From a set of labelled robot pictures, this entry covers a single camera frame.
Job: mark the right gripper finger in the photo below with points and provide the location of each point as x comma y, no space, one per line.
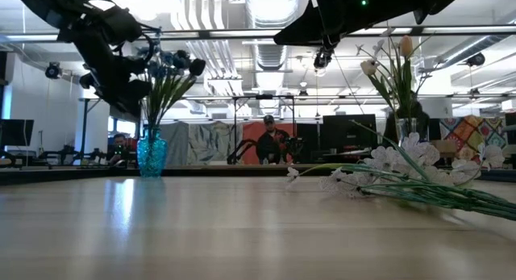
302,30

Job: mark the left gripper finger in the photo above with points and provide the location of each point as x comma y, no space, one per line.
129,96
88,81

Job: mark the sparse blue flower spray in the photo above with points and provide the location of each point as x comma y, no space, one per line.
142,51

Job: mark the dense blue flower bunch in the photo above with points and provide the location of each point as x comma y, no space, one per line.
161,68

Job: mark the pale pink flower spray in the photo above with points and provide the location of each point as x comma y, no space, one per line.
379,47

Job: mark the cream artificial tulip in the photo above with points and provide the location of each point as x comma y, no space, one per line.
369,67

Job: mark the peach artificial tulip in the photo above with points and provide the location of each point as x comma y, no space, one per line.
406,46

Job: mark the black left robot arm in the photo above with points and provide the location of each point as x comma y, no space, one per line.
36,1

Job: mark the black background robot arm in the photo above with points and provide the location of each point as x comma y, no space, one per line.
242,151
296,149

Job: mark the blue glass vase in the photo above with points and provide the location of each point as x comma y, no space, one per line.
152,155

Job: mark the clear glass vase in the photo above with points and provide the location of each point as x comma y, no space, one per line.
405,130

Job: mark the black ceiling spotlight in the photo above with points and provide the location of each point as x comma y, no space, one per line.
476,59
52,70

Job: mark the person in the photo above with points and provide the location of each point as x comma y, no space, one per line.
421,126
272,145
119,143

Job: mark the grey curtain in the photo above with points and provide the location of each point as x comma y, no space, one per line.
177,143

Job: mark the black computer monitor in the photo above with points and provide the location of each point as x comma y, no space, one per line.
16,132

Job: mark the floral patterned curtain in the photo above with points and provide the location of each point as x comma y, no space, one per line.
215,140

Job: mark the red curtain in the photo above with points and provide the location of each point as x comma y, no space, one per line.
250,132

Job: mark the white flower spray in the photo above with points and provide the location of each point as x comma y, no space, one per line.
419,151

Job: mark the colourful patchwork quilt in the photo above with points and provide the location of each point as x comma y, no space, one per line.
471,130

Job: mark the silver ceiling air duct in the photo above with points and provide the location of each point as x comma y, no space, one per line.
272,13

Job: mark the overhead camera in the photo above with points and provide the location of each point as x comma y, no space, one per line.
322,59

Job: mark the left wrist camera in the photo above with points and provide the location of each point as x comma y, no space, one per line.
121,23

